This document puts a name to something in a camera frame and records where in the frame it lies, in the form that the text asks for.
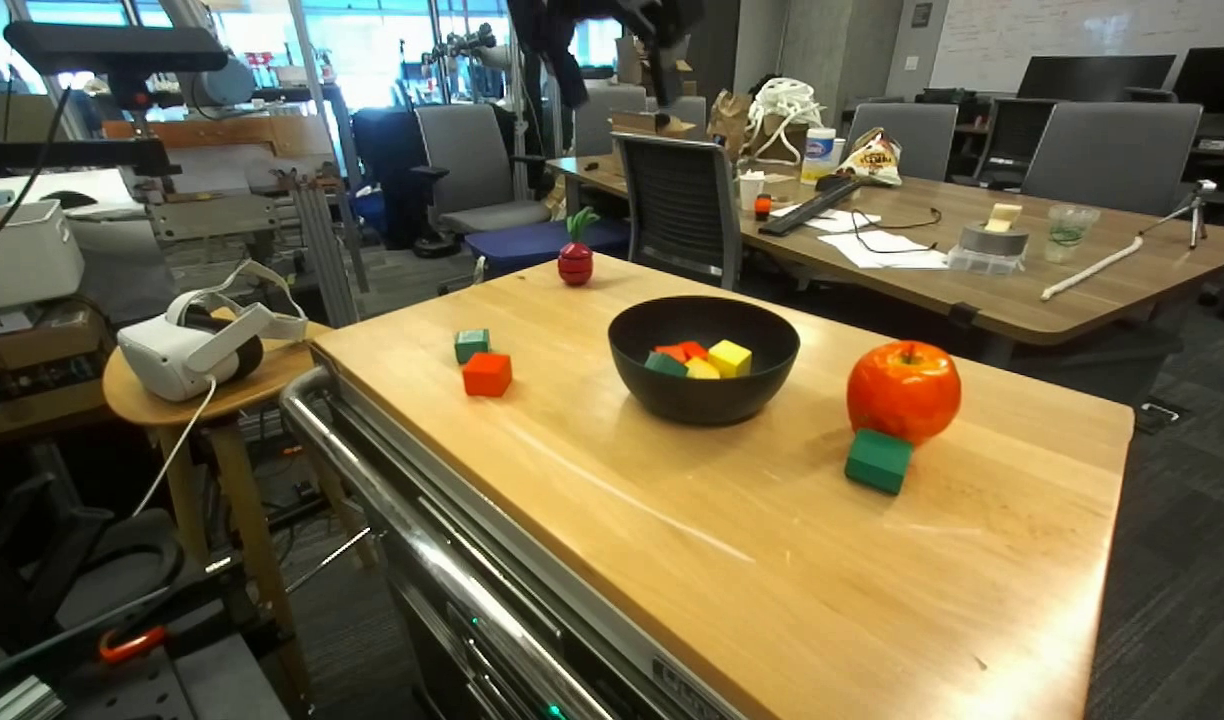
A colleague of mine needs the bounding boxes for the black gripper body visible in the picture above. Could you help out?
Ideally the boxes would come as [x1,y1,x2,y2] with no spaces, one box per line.
[619,0,707,74]

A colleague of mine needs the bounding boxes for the red toy beetroot green leaves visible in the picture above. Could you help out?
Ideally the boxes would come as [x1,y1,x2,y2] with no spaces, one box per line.
[553,203,606,293]

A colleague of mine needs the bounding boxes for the tall dark green wooden block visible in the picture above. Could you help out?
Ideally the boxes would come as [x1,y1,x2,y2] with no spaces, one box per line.
[640,350,691,383]

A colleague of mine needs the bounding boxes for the black bowl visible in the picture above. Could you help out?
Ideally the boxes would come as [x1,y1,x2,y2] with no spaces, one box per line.
[606,293,804,434]

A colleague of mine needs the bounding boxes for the orange-red toy apple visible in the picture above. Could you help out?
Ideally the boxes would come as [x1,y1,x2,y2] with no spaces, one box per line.
[844,335,967,447]

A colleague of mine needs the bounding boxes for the dark mesh office chair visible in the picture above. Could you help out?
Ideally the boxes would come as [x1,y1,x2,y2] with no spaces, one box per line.
[607,127,748,293]

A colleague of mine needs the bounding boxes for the white bottle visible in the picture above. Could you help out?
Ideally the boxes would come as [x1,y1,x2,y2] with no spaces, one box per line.
[796,119,844,190]

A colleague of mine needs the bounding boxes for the long black remote bar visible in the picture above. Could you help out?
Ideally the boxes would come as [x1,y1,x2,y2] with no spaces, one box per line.
[756,168,864,244]

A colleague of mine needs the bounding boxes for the grey padded office chair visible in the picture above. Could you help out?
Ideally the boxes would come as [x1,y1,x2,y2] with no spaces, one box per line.
[840,102,963,183]
[407,102,553,250]

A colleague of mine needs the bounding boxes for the tan crumpled bag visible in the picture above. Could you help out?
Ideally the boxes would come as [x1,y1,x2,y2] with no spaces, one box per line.
[835,126,907,190]

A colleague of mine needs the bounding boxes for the blue seat office chair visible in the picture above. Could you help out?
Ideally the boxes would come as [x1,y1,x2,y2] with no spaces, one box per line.
[461,79,649,276]

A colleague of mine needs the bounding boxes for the white paper sheets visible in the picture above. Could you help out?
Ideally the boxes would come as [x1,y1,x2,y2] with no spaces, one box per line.
[804,203,957,276]

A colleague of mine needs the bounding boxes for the light teal wooden cube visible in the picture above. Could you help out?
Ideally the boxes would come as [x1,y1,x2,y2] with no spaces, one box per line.
[450,325,496,369]

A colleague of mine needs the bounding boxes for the large red-orange wooden cube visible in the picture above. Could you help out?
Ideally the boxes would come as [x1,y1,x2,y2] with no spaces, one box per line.
[456,350,519,404]

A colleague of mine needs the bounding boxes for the clear container with yellow items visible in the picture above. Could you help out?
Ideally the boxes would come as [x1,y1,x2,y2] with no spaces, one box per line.
[947,197,1033,282]

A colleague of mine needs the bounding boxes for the black computer monitor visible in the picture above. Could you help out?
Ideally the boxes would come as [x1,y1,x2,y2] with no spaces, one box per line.
[1170,44,1224,119]
[1016,47,1181,103]

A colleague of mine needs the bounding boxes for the long wooden conference table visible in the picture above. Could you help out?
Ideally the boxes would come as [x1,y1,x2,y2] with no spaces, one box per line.
[548,142,1224,354]

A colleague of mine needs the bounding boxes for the clear plastic cup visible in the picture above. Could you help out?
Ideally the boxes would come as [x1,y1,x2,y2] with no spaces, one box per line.
[1042,202,1109,264]

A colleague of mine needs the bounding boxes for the wide grey office chair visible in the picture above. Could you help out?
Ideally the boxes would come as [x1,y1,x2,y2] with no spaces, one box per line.
[1016,96,1208,221]

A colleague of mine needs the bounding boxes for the green rounded wooden block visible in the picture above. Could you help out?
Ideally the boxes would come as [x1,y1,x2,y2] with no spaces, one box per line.
[840,424,916,502]

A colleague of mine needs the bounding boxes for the thin white stick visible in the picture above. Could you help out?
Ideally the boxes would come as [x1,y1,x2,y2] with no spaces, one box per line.
[1036,229,1153,306]

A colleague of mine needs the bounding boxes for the white VR headset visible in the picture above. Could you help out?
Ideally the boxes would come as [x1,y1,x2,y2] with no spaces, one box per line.
[113,256,311,408]

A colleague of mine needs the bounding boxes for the round wooden stool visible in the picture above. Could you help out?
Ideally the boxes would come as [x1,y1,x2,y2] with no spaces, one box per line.
[99,334,329,689]

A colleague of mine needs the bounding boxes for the metal tool cart cabinet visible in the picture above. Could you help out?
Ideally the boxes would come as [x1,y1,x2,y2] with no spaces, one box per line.
[307,378,763,720]

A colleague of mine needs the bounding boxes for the white equipment box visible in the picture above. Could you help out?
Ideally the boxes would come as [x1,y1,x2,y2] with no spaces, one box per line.
[0,197,93,322]

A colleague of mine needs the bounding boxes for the white rope bundle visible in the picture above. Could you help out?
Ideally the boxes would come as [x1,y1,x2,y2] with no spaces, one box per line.
[740,74,827,163]

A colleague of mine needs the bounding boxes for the steel cart handle tube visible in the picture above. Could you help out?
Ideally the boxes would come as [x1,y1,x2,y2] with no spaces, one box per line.
[276,365,624,720]

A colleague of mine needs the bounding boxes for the white headset cable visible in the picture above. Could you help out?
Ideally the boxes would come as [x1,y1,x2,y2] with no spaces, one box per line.
[129,378,225,528]

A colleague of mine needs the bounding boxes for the orange-handled black clamp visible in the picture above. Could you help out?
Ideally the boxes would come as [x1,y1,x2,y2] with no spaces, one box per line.
[96,625,171,674]

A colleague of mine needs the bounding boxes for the aluminium extrusion rail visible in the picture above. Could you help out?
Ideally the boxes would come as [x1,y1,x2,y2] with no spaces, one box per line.
[0,674,71,720]

